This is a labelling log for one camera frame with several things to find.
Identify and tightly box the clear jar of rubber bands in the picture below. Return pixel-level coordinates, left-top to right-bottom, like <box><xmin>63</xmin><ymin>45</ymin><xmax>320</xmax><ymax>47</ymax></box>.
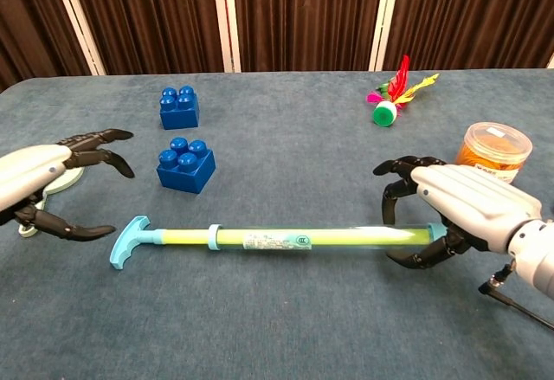
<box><xmin>454</xmin><ymin>121</ymin><xmax>534</xmax><ymax>185</ymax></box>

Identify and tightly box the blue felt table cover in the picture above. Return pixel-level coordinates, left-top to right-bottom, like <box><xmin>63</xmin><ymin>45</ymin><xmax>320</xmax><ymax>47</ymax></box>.
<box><xmin>0</xmin><ymin>68</ymin><xmax>554</xmax><ymax>380</ymax></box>

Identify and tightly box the long water pump toy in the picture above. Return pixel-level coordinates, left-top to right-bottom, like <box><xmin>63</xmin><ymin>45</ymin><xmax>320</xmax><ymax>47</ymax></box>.
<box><xmin>110</xmin><ymin>215</ymin><xmax>449</xmax><ymax>272</ymax></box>

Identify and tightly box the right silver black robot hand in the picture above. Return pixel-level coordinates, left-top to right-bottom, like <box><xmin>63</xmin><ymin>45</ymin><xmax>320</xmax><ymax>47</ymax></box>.
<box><xmin>372</xmin><ymin>155</ymin><xmax>544</xmax><ymax>271</ymax></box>

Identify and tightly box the blue four-stud building block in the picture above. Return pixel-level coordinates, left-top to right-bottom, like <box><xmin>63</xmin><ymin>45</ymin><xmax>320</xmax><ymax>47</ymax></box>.
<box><xmin>156</xmin><ymin>137</ymin><xmax>216</xmax><ymax>195</ymax></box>
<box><xmin>158</xmin><ymin>85</ymin><xmax>201</xmax><ymax>131</ymax></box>

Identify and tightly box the pale green hand brush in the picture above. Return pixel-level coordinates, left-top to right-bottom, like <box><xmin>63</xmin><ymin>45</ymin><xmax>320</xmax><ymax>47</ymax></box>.
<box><xmin>16</xmin><ymin>166</ymin><xmax>87</xmax><ymax>239</ymax></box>

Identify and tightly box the black cable with connector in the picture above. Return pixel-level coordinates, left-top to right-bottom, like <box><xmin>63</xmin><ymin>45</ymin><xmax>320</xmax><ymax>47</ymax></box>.
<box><xmin>478</xmin><ymin>262</ymin><xmax>554</xmax><ymax>332</ymax></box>

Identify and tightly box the colourful feather shuttlecock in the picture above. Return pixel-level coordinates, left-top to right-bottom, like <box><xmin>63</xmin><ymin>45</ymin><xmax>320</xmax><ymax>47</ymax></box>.
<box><xmin>365</xmin><ymin>54</ymin><xmax>441</xmax><ymax>129</ymax></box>

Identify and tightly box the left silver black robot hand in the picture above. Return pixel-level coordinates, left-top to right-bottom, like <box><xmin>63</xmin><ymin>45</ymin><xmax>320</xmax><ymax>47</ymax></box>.
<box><xmin>0</xmin><ymin>128</ymin><xmax>136</xmax><ymax>242</ymax></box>

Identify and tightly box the brown pleated curtain panel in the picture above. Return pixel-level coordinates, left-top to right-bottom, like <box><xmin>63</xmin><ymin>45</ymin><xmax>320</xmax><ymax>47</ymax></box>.
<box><xmin>383</xmin><ymin>0</ymin><xmax>554</xmax><ymax>72</ymax></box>
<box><xmin>0</xmin><ymin>0</ymin><xmax>92</xmax><ymax>93</ymax></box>
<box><xmin>231</xmin><ymin>0</ymin><xmax>386</xmax><ymax>73</ymax></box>
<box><xmin>64</xmin><ymin>0</ymin><xmax>226</xmax><ymax>76</ymax></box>

